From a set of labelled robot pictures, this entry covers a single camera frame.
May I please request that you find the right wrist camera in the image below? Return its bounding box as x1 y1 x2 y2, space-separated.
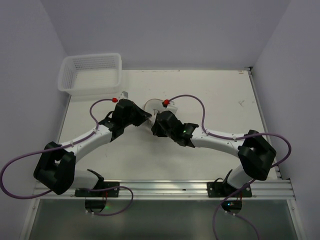
162 99 178 114

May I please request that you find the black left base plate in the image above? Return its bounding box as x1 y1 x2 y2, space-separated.
74 181 120 198

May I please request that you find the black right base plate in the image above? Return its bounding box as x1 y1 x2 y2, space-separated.
206 177 253 198

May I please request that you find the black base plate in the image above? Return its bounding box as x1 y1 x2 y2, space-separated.
206 177 253 198
74 181 120 198

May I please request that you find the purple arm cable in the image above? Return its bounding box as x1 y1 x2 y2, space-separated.
0 98 135 216
167 94 293 240

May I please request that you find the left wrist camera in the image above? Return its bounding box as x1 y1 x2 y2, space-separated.
111 91 129 103

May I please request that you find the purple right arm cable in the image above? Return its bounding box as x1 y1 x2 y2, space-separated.
167 94 293 240

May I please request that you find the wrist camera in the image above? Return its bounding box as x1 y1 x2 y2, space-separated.
111 91 129 103
162 99 178 114

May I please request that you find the aluminium mounting rail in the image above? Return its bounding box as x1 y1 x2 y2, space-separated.
31 178 296 201

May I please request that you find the white plastic basket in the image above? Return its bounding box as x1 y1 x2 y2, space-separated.
57 53 122 96

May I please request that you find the white mesh laundry bag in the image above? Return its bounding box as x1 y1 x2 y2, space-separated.
143 98 164 128

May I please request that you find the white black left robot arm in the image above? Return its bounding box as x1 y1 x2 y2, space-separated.
33 99 152 195

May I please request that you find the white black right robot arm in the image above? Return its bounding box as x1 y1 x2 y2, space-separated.
151 110 277 190

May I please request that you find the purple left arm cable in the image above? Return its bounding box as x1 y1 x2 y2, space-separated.
0 98 135 216

